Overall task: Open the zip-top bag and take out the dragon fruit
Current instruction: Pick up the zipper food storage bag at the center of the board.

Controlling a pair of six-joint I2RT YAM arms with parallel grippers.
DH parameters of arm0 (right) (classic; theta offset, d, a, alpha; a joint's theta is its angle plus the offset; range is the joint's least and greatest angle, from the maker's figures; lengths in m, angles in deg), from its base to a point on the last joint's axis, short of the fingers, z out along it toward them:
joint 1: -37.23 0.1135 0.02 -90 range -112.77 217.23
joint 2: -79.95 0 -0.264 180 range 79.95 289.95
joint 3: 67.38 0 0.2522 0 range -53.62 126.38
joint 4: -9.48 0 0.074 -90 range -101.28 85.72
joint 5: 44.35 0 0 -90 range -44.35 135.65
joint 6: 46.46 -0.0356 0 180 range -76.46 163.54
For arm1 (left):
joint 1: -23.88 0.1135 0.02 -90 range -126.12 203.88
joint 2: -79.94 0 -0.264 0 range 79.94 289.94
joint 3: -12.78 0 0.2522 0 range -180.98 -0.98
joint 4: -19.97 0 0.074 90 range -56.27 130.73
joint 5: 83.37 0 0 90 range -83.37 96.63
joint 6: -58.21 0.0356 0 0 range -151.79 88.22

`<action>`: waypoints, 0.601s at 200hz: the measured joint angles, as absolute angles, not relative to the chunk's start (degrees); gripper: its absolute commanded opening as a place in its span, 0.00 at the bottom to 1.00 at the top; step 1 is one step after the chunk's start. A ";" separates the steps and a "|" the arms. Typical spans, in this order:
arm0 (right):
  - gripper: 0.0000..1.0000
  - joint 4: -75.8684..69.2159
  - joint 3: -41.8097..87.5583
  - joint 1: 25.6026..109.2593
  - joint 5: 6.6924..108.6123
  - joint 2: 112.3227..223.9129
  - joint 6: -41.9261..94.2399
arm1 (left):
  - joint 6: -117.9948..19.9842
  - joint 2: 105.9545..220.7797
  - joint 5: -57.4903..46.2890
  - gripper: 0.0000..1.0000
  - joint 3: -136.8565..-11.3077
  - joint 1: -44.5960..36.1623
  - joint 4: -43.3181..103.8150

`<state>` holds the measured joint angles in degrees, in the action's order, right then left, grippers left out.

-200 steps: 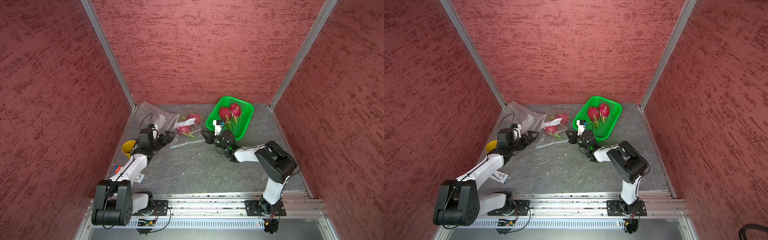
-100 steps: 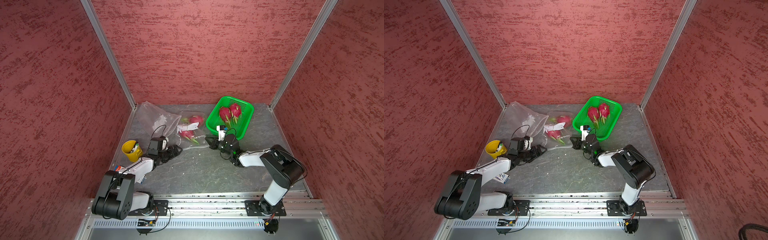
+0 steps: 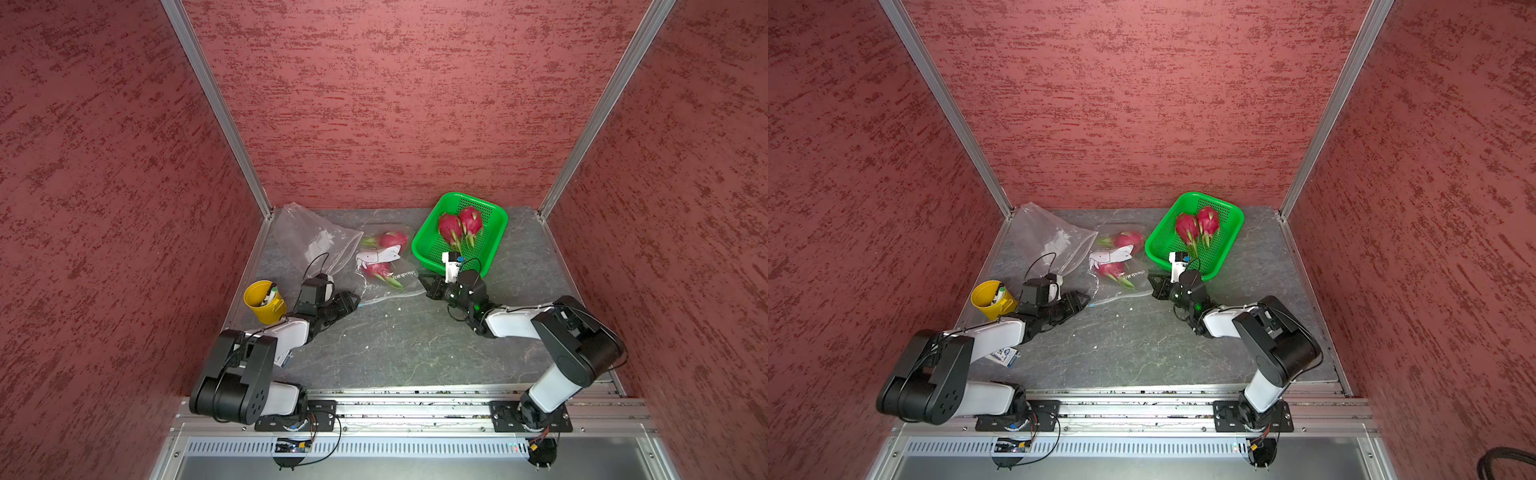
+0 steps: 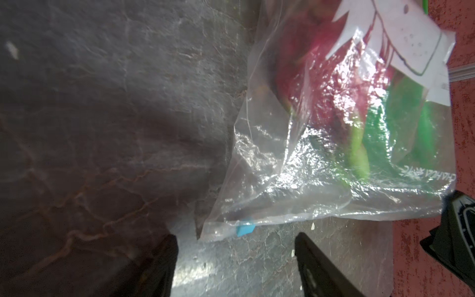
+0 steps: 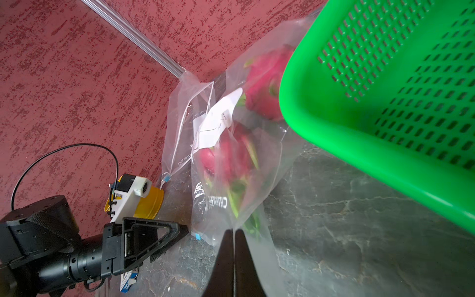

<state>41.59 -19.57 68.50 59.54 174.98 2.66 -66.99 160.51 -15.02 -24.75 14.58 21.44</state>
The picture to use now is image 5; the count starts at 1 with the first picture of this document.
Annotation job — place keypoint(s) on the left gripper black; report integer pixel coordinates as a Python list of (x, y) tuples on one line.
[(126, 246)]

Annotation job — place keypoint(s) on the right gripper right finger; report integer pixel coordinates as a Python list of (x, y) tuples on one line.
[(247, 281)]

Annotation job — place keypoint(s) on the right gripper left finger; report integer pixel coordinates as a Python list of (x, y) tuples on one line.
[(221, 282)]

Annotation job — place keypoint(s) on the bag dragon fruit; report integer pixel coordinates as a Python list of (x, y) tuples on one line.
[(227, 167), (262, 85)]

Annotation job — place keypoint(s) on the clear zip-top bag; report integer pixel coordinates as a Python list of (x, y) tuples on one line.
[(277, 148)]

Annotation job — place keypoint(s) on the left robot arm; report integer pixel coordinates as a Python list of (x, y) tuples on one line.
[(43, 253)]

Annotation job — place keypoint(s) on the yellow cup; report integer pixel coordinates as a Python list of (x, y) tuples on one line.
[(148, 207)]

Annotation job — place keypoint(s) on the small printed packet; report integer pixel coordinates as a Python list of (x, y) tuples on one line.
[(128, 279)]

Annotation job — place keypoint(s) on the white paper card rear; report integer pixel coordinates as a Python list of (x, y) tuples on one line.
[(208, 128)]

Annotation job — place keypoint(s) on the left corner aluminium profile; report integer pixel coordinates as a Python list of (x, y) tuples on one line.
[(138, 38)]

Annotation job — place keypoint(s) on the green plastic basket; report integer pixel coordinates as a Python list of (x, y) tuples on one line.
[(389, 87)]

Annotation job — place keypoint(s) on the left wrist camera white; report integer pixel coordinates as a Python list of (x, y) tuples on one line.
[(128, 192)]

